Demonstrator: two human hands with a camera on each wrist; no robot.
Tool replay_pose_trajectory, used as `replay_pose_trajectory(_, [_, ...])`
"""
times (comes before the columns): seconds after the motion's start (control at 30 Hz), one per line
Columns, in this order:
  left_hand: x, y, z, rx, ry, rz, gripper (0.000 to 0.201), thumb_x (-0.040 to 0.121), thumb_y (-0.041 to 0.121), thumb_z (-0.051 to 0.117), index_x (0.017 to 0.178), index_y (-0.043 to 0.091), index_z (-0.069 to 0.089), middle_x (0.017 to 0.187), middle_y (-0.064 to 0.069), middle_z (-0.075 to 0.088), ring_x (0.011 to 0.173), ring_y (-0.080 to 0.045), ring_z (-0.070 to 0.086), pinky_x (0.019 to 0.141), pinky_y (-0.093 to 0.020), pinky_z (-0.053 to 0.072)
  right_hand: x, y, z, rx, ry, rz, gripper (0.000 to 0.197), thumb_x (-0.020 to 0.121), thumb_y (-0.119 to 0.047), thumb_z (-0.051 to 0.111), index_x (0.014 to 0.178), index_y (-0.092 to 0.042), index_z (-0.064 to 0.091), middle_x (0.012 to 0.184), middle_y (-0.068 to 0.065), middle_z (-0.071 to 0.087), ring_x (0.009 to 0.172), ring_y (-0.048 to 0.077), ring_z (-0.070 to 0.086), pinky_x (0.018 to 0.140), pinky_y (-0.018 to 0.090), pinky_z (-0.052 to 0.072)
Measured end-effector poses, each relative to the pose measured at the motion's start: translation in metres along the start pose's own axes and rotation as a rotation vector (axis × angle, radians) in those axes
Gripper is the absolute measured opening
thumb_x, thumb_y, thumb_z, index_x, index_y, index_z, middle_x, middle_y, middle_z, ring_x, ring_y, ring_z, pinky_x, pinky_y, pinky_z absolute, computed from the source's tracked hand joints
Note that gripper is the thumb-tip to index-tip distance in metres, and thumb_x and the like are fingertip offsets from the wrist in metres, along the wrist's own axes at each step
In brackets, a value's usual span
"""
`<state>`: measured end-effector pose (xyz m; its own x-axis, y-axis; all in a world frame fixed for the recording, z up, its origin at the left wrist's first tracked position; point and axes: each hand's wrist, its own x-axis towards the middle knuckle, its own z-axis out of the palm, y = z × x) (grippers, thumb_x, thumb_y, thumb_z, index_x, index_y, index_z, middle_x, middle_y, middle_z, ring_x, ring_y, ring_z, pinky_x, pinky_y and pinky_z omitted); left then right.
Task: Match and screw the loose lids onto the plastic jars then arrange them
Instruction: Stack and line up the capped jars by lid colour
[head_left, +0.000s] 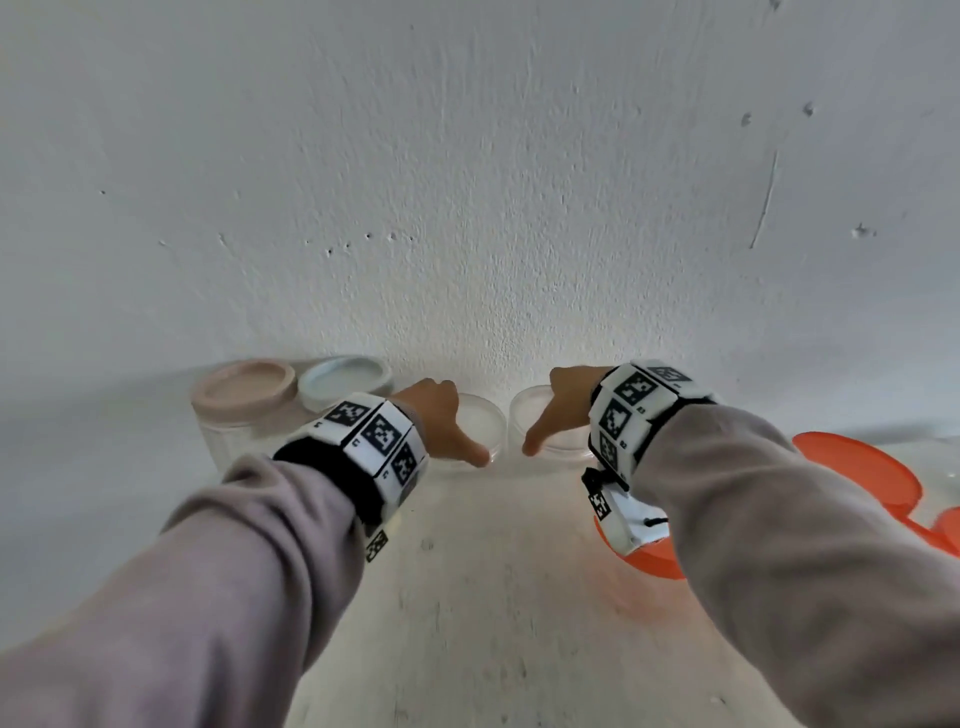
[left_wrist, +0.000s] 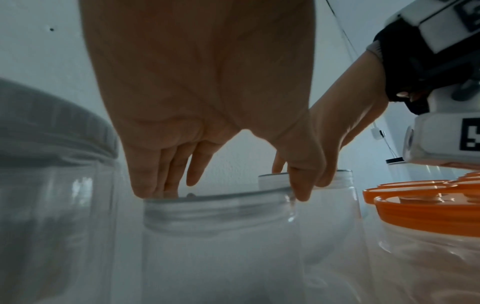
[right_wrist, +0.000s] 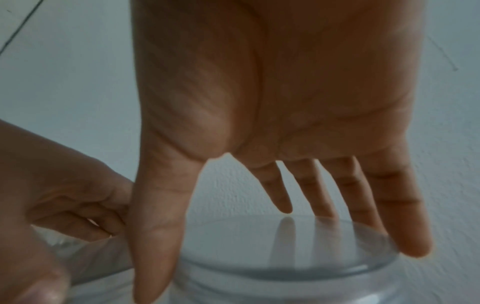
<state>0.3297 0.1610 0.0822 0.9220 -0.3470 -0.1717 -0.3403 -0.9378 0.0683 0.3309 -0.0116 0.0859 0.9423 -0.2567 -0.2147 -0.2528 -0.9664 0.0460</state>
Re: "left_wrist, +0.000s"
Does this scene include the person's right hand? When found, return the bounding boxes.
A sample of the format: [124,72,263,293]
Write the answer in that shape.
[271,49,391,189]

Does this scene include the person's left hand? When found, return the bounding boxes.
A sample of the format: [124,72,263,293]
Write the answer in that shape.
[78,0,328,202]

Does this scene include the small orange lid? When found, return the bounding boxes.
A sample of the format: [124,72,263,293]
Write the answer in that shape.
[449,172,480,191]
[362,179,460,206]

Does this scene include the medium transparent jar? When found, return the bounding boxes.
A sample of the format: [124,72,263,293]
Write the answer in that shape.
[258,169,359,263]

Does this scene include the wide transparent jar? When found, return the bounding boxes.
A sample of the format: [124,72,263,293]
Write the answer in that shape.
[374,225,480,304]

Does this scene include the large transparent jar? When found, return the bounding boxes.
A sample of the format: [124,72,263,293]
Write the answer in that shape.
[142,189,306,304]

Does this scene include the thin black cable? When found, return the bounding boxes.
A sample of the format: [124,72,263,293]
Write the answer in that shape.
[380,136,400,159]

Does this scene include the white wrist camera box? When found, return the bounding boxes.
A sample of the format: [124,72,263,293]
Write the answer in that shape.
[402,86,480,167]

